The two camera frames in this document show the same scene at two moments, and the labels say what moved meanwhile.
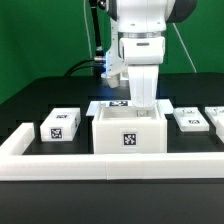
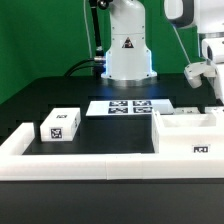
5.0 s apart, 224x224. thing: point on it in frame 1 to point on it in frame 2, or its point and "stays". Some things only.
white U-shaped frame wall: [16, 165] stays
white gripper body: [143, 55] to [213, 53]
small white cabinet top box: [60, 125] stays
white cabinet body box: [129, 130] to [188, 133]
